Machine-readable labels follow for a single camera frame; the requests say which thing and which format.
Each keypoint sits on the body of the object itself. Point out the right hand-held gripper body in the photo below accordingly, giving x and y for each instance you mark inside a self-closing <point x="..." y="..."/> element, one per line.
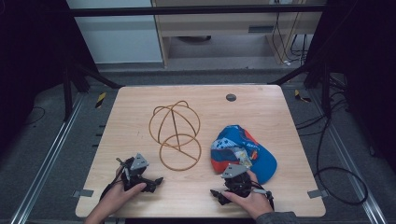
<point x="238" y="182"/>

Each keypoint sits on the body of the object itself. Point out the metal floor rail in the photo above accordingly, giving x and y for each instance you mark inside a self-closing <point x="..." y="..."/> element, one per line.
<point x="46" y="161"/>
<point x="351" y="161"/>

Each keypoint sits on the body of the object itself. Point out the white cabinet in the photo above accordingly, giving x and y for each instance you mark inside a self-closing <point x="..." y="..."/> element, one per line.
<point x="118" y="40"/>

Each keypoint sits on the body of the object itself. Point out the black horizontal frame bar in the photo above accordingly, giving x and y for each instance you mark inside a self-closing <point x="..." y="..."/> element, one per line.
<point x="186" y="10"/>

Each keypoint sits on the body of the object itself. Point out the person's left hand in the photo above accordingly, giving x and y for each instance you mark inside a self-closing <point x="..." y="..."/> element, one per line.
<point x="120" y="194"/>

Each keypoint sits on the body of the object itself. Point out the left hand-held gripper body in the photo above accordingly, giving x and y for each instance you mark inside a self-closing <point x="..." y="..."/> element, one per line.
<point x="137" y="169"/>

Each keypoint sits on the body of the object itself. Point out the grey table grommet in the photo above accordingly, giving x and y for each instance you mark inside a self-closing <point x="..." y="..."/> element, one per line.
<point x="231" y="97"/>

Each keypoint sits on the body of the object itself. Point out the black metal stand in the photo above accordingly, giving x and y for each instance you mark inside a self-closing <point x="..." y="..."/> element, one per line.
<point x="323" y="81"/>
<point x="77" y="77"/>

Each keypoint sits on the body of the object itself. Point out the dark curtain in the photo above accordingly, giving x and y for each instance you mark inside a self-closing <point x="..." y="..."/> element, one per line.
<point x="367" y="62"/>
<point x="31" y="56"/>

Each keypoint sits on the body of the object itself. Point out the yellow and black tape strip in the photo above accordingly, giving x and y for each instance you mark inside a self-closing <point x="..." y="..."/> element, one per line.
<point x="300" y="96"/>
<point x="100" y="100"/>

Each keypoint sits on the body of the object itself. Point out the blue and red cap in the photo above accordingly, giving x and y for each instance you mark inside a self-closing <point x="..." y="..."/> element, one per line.
<point x="239" y="149"/>

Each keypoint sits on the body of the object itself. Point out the grey tape piece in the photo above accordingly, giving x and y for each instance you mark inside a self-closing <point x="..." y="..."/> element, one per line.
<point x="317" y="193"/>
<point x="83" y="193"/>

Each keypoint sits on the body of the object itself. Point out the person's right hand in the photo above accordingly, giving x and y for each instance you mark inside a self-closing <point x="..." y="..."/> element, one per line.
<point x="252" y="202"/>

